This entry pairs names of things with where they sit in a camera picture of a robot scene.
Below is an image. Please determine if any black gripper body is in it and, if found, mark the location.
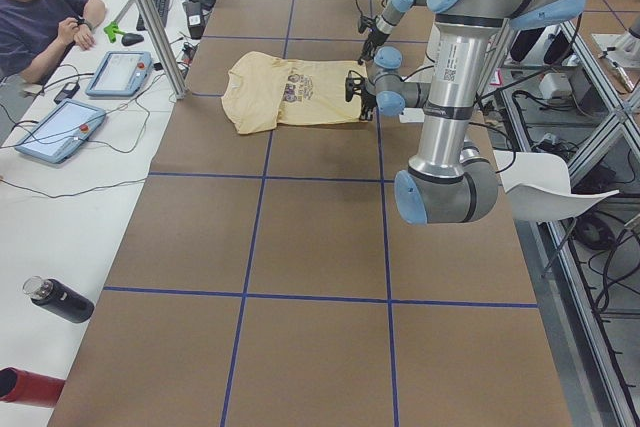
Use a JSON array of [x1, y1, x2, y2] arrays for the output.
[[365, 27, 389, 50], [356, 80, 376, 110]]

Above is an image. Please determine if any cream long-sleeve printed shirt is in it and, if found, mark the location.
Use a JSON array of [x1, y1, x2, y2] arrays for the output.
[[222, 51, 367, 135]]

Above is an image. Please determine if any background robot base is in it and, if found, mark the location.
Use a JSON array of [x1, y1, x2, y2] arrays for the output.
[[592, 17, 639, 93]]

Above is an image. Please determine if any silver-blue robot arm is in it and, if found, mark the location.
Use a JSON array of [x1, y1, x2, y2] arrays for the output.
[[345, 0, 586, 225], [355, 0, 427, 65]]

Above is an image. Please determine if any white plastic chair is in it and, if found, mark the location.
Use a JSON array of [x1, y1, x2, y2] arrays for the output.
[[493, 150, 619, 222]]

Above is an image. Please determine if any black keyboard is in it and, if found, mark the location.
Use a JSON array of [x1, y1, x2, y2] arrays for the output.
[[135, 0, 173, 32]]

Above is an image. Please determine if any black computer mouse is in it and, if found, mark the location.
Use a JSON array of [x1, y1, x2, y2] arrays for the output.
[[121, 33, 144, 47]]

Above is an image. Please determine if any far blue teach pendant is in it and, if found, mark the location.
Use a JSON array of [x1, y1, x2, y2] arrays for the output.
[[85, 51, 153, 98]]

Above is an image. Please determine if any blue teach pendant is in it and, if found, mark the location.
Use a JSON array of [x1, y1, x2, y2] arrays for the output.
[[14, 99, 107, 164], [85, 51, 153, 98]]

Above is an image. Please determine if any black power adapter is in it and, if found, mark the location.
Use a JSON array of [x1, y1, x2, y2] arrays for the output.
[[54, 82, 79, 104]]

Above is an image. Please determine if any near blue teach pendant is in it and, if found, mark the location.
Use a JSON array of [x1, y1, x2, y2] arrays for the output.
[[14, 99, 107, 164]]

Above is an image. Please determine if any seated person in navy shirt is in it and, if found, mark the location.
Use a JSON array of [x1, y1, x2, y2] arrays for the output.
[[1, 0, 106, 84]]

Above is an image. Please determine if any black water bottle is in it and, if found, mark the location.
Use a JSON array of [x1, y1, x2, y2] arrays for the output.
[[22, 276, 94, 324]]

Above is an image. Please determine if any red cylinder bottle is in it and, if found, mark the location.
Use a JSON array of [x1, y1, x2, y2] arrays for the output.
[[1, 367, 65, 408]]

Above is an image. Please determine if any aluminium frame post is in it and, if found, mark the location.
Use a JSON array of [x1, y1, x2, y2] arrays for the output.
[[135, 0, 187, 100]]

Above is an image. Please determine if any green handled tool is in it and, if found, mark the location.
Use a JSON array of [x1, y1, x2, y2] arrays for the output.
[[103, 21, 125, 43]]

